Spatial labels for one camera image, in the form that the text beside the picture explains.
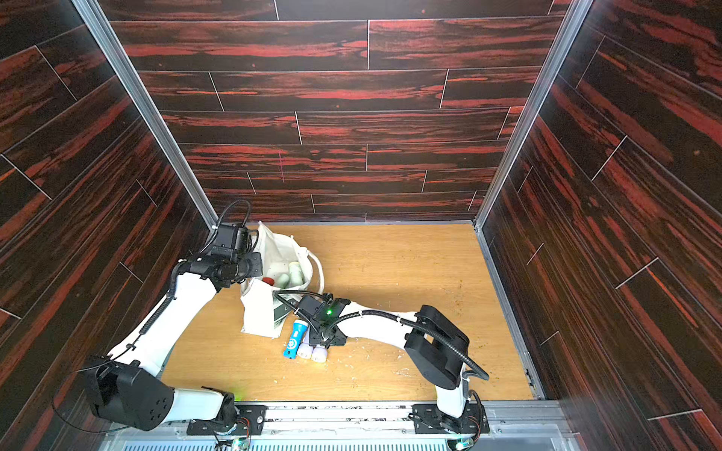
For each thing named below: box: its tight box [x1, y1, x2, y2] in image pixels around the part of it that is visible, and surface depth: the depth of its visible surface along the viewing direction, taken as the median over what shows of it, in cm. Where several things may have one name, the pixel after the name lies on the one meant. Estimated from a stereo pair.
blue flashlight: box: [282, 319, 310, 360], surface depth 88 cm
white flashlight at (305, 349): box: [297, 334, 314, 359], surface depth 85 cm
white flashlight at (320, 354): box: [311, 345, 329, 363], surface depth 84 cm
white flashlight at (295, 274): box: [288, 261, 305, 287], surface depth 94 cm
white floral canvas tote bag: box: [240, 220, 325, 340], surface depth 87 cm
